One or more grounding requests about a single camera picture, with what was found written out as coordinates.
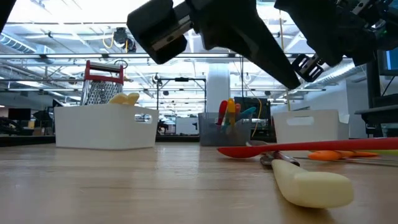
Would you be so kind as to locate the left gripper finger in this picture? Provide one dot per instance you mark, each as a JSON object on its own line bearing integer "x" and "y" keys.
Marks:
{"x": 242, "y": 31}
{"x": 317, "y": 25}

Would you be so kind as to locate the yellow silicone spoon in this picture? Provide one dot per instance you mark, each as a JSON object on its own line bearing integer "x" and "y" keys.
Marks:
{"x": 231, "y": 107}

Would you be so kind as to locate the pink silicone spatula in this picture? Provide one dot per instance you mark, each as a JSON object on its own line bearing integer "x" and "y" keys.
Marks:
{"x": 237, "y": 109}

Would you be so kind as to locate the red silicone spatula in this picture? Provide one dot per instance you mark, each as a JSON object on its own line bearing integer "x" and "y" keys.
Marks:
{"x": 222, "y": 109}

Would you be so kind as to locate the blue silicone spoon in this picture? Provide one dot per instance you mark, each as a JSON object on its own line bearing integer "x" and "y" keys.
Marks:
{"x": 248, "y": 112}

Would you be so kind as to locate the red silicone spoon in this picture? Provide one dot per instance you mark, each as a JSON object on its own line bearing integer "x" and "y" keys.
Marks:
{"x": 242, "y": 152}

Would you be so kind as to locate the cream spatula back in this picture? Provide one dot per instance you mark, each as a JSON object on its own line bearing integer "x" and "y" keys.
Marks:
{"x": 311, "y": 186}

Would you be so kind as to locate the black computer monitor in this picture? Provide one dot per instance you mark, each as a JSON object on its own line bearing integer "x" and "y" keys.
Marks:
{"x": 392, "y": 60}

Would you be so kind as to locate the white building column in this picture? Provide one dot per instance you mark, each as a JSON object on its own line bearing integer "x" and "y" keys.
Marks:
{"x": 217, "y": 84}

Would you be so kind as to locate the grey black equipment cart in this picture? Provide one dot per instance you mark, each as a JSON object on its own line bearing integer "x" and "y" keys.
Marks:
{"x": 373, "y": 93}

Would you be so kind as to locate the black background screen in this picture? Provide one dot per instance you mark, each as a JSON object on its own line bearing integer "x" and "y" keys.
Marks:
{"x": 265, "y": 105}

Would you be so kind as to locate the red steel box grater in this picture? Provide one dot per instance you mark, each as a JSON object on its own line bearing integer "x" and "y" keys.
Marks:
{"x": 102, "y": 91}

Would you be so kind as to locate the white plastic bin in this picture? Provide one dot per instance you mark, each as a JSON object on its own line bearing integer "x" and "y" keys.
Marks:
{"x": 311, "y": 130}
{"x": 102, "y": 127}

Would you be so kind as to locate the grey translucent plastic bin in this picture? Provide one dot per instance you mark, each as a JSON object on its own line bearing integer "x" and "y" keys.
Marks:
{"x": 211, "y": 135}

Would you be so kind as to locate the white background panel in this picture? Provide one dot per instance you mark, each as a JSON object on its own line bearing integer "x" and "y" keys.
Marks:
{"x": 186, "y": 126}

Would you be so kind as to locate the orange silicone spatula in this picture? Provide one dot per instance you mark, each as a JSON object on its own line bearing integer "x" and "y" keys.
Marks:
{"x": 323, "y": 155}

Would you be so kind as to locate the brown wooden spoon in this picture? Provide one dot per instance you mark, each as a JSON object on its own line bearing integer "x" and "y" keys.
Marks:
{"x": 286, "y": 158}

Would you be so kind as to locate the black desk screen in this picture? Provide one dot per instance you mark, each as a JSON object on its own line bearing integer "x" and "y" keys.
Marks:
{"x": 18, "y": 114}

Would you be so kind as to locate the black background rig frame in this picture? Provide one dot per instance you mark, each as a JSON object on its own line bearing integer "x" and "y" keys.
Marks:
{"x": 182, "y": 79}

